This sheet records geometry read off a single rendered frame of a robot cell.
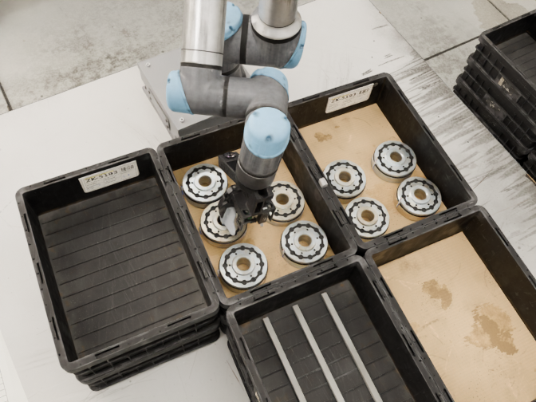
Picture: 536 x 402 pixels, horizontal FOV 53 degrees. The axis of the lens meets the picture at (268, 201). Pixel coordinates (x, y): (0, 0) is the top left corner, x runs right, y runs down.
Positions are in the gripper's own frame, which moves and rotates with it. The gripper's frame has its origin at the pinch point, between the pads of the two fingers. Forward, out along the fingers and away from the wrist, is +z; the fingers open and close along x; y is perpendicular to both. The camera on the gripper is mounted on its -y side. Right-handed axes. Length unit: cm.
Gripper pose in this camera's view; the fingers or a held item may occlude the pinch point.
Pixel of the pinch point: (236, 218)
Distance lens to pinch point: 119.8
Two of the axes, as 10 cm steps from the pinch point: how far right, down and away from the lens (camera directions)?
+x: 8.9, -2.6, 3.6
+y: 4.1, 8.1, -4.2
